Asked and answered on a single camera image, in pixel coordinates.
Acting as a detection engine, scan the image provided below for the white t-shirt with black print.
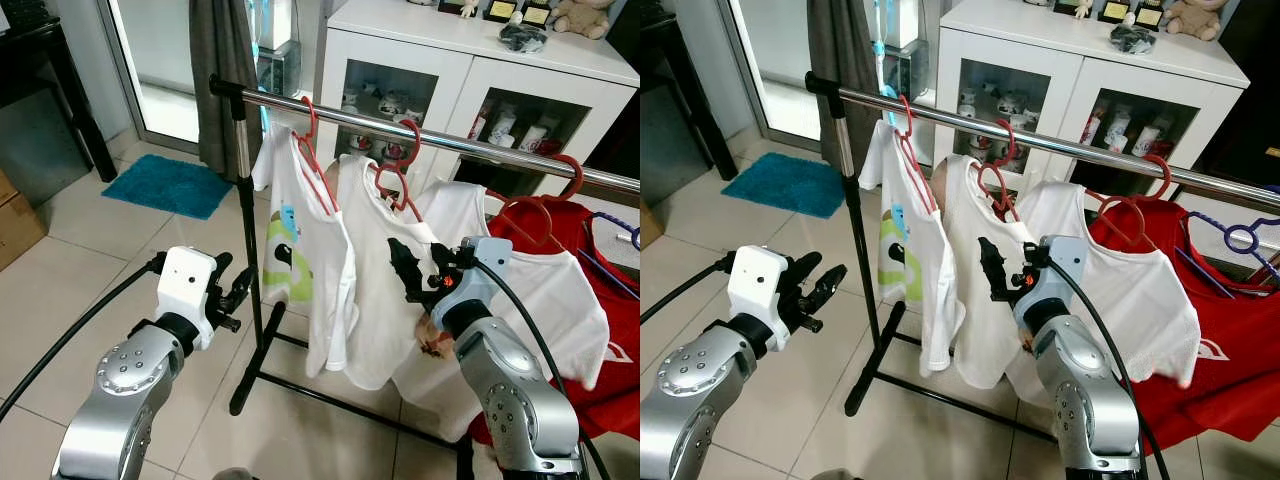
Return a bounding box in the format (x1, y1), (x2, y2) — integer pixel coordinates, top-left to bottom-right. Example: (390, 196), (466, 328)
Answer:
(393, 180), (613, 443)
(1003, 180), (1203, 409)

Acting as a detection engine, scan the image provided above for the red plastic clothes hanger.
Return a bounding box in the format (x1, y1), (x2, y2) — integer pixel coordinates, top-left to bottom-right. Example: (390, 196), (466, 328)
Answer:
(483, 153), (586, 253)
(290, 96), (343, 219)
(976, 117), (1023, 224)
(892, 94), (943, 218)
(1092, 152), (1176, 253)
(372, 118), (425, 223)

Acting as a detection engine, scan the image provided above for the purple plastic clothes hanger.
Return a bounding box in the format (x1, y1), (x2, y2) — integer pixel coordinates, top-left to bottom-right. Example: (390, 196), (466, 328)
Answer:
(1173, 210), (1280, 298)
(573, 210), (641, 301)

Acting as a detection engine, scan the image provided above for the plain white t-shirt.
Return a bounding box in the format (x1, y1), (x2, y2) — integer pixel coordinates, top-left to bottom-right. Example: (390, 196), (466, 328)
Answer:
(318, 155), (451, 393)
(930, 155), (1043, 391)

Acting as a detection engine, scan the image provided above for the white t-shirt with cartoon print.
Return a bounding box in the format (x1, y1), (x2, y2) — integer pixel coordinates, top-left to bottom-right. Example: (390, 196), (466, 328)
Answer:
(858, 120), (967, 376)
(252, 125), (359, 378)

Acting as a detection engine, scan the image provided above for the teal floor mat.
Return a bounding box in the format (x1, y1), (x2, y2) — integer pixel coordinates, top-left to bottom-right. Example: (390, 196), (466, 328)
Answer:
(100, 153), (237, 222)
(720, 151), (847, 220)

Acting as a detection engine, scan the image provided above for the steel and black clothes rack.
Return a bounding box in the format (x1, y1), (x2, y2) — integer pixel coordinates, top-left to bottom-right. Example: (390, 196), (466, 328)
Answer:
(805, 72), (1280, 446)
(208, 75), (641, 480)

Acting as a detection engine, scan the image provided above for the closed brown cardboard box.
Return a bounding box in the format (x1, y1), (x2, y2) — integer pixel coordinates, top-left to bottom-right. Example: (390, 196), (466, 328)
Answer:
(640, 203), (668, 251)
(0, 168), (49, 273)

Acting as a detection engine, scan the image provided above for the dark grey curtain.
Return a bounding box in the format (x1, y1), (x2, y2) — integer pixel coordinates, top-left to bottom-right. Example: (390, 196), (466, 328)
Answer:
(188, 0), (264, 183)
(805, 0), (883, 151)

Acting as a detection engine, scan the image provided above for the red t-shirt with triangle logo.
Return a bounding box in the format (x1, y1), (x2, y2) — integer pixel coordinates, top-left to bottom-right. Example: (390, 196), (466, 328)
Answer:
(468, 195), (641, 448)
(1088, 195), (1280, 453)

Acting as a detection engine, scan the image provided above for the aluminium glass sliding door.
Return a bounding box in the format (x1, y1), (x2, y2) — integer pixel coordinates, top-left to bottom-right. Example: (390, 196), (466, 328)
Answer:
(98, 0), (216, 151)
(718, 0), (816, 149)

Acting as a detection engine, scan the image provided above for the white glass-door cabinet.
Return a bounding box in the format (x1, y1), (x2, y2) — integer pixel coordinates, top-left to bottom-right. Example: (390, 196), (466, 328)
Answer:
(315, 0), (641, 206)
(930, 0), (1253, 201)

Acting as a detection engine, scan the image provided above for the black desk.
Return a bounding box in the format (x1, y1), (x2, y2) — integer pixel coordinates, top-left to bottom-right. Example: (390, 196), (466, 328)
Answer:
(0, 0), (121, 184)
(640, 10), (743, 183)

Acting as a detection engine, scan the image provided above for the beige plush toy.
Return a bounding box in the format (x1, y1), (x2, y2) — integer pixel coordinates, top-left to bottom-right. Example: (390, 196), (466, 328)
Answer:
(550, 0), (614, 41)
(1163, 0), (1224, 43)

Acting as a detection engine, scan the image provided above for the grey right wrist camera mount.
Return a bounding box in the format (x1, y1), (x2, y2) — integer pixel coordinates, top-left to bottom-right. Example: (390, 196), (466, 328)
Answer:
(1012, 234), (1088, 331)
(458, 236), (514, 323)

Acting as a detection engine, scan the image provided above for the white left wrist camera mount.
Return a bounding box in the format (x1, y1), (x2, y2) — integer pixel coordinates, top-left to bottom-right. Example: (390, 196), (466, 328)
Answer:
(726, 245), (793, 353)
(156, 246), (220, 352)

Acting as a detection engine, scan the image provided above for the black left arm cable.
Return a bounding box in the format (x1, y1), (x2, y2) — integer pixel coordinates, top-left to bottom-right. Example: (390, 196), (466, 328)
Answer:
(640, 255), (733, 326)
(0, 254), (167, 413)

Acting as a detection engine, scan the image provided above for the black cable bundle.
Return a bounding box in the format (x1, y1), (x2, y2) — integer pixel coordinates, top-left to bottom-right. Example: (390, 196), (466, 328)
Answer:
(497, 22), (549, 54)
(1108, 22), (1159, 56)

